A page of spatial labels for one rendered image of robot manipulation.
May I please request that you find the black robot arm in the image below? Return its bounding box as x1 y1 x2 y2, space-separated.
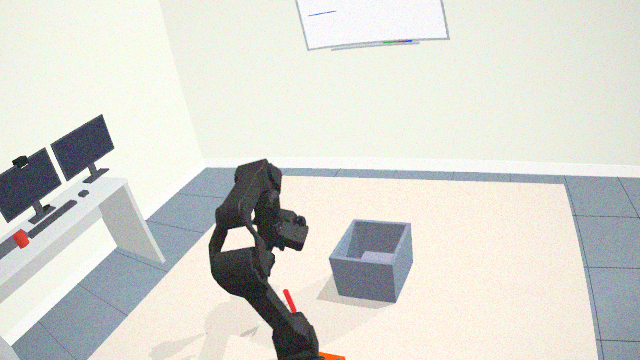
208 158 325 360

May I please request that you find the red peg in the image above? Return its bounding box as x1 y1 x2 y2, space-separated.
283 289 296 313

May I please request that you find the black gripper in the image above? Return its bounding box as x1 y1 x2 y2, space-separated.
252 209 297 277

